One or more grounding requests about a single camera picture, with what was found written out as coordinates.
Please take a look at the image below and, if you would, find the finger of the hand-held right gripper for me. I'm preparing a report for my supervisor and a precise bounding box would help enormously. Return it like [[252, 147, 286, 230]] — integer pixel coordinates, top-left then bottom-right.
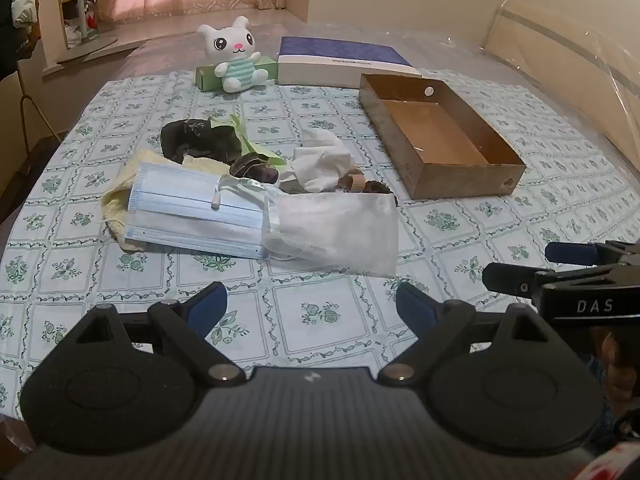
[[482, 261, 551, 297], [545, 239, 640, 267]]

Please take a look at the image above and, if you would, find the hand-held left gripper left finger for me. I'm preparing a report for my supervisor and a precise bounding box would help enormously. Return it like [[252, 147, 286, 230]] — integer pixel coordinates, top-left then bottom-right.
[[70, 281, 246, 386]]

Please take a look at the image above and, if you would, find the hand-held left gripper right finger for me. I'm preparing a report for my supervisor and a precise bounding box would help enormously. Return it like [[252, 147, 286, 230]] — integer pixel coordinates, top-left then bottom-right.
[[377, 281, 556, 386]]

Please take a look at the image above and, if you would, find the blue face mask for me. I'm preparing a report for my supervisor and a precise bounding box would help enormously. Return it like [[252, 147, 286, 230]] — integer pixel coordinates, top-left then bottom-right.
[[125, 162, 276, 261]]

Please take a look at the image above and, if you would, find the white fabric pouch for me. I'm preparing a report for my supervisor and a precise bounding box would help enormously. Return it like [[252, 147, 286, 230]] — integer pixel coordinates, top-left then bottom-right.
[[262, 192, 399, 278]]

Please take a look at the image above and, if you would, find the yellow towel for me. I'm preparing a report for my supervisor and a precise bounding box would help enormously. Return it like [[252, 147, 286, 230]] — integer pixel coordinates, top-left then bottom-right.
[[100, 149, 236, 253]]

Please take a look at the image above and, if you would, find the brown scrunchie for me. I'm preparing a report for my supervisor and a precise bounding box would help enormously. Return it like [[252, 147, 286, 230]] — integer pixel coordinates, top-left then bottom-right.
[[230, 154, 281, 186]]

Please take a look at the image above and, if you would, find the brown cardboard box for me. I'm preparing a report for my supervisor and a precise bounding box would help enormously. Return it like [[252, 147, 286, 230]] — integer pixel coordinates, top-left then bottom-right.
[[358, 73, 527, 200]]

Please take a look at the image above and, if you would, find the dark grey embroidered sock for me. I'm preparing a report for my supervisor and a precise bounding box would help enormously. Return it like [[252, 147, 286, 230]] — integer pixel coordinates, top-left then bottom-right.
[[160, 117, 243, 166]]

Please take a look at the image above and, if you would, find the light green cloth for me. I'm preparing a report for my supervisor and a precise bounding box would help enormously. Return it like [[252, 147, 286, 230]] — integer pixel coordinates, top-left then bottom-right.
[[209, 114, 288, 171]]

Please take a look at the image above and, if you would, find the person's right hand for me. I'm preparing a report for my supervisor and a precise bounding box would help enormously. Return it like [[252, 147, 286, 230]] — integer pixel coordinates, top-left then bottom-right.
[[601, 331, 640, 407]]

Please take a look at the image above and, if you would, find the floral printed tablecloth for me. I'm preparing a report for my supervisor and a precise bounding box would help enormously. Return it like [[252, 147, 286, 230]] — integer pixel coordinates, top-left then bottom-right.
[[0, 67, 640, 421]]

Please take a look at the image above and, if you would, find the dark brown fabric piece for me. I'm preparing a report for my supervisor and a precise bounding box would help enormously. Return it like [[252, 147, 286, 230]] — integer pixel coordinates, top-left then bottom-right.
[[362, 180, 399, 207]]

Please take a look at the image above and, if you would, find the red and white printed cloth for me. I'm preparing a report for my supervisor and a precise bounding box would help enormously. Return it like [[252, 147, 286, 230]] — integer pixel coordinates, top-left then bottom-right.
[[570, 442, 640, 480]]

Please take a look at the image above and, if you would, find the wooden headboard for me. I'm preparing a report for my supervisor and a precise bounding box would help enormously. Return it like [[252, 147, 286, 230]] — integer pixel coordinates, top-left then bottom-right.
[[487, 0, 640, 161]]

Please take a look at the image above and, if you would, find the green carton box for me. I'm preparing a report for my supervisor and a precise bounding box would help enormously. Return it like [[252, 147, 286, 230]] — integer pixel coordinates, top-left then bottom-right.
[[195, 56, 278, 92]]

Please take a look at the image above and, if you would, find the clear plastic sheet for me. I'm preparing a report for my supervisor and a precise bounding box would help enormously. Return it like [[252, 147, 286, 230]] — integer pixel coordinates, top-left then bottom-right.
[[120, 0, 640, 241]]

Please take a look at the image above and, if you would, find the blue and white box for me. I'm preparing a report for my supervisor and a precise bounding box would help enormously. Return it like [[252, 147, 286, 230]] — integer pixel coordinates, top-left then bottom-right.
[[276, 36, 423, 86]]

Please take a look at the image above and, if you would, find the white bunny plush toy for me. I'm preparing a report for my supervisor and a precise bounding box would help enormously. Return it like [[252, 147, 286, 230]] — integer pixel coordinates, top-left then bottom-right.
[[196, 16, 271, 93]]

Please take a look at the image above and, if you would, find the black jacket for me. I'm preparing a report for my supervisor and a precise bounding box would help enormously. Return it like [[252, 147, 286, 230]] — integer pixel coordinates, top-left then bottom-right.
[[0, 0, 21, 77]]

